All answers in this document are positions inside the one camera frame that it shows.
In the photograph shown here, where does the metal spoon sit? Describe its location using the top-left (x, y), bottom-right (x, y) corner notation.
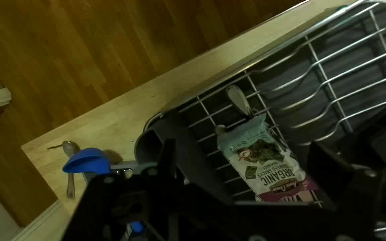
top-left (57, 141), bottom-right (79, 200)

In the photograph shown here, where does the blue plastic scoop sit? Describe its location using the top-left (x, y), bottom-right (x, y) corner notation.
top-left (71, 148), bottom-right (112, 174)

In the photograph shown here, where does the metal wire dish rack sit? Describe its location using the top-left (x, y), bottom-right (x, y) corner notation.
top-left (134, 0), bottom-right (386, 201)

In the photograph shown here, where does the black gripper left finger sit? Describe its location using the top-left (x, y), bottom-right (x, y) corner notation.
top-left (149, 118), bottom-right (232, 204)

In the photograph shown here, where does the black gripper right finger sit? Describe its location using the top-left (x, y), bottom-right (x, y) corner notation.
top-left (307, 109), bottom-right (386, 204)

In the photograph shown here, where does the seaweed snack packet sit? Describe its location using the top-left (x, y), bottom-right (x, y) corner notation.
top-left (217, 114), bottom-right (319, 203)

